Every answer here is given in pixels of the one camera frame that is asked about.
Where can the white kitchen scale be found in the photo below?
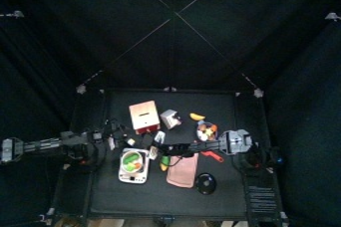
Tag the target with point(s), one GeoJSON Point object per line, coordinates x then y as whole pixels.
{"type": "Point", "coordinates": [133, 168]}

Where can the pink rectangular plate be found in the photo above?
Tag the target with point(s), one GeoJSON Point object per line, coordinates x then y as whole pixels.
{"type": "Point", "coordinates": [182, 171]}

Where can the pink and red box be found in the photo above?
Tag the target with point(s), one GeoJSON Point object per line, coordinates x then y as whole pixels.
{"type": "Point", "coordinates": [143, 117]}

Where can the grey frame corner bracket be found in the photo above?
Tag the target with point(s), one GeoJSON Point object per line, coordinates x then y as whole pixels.
{"type": "Point", "coordinates": [81, 88]}
{"type": "Point", "coordinates": [258, 92]}
{"type": "Point", "coordinates": [332, 16]}

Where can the bowl with green toy vegetables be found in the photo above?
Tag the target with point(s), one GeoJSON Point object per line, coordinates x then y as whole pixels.
{"type": "Point", "coordinates": [131, 164]}

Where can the green yellow toy corn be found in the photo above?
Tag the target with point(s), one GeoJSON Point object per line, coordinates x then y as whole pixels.
{"type": "Point", "coordinates": [165, 163]}

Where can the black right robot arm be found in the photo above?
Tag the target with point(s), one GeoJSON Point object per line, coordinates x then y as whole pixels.
{"type": "Point", "coordinates": [222, 144]}

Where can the bowl of mixed toy food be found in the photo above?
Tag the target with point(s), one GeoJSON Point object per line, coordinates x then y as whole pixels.
{"type": "Point", "coordinates": [208, 131]}

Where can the yellow toy banana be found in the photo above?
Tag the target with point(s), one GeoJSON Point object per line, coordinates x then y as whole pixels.
{"type": "Point", "coordinates": [197, 116]}

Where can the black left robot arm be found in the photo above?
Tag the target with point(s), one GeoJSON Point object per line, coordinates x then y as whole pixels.
{"type": "Point", "coordinates": [42, 145]}

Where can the small grey white box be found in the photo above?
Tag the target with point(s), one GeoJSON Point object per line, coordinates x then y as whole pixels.
{"type": "Point", "coordinates": [170, 118]}

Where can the grey frame middle bracket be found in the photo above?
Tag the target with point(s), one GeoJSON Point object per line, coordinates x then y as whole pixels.
{"type": "Point", "coordinates": [169, 89]}

